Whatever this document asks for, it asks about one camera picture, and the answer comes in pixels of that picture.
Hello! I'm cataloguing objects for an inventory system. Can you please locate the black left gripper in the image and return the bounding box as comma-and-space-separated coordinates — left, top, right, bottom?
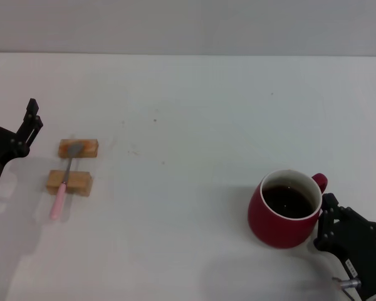
0, 93, 44, 204

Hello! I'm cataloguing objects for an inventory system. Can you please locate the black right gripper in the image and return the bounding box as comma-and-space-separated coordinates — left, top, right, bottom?
313, 193, 376, 299

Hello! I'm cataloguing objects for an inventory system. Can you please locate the red ceramic mug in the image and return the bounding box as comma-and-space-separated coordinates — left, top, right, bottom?
247, 169, 328, 250

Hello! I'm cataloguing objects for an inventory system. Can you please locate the silver metal plug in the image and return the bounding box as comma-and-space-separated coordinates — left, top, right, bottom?
332, 277, 362, 288

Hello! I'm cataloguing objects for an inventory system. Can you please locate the orange stained wooden block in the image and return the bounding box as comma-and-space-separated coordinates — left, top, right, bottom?
58, 139, 100, 159

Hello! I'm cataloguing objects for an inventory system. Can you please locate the plain wooden block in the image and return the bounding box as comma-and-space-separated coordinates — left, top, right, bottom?
46, 169, 93, 198

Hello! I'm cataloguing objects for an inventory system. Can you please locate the thin dark cable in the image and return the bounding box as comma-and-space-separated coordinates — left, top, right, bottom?
340, 284, 360, 301

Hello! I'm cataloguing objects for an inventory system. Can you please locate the pink handled metal spoon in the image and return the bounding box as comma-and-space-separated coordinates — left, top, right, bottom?
49, 143, 85, 220

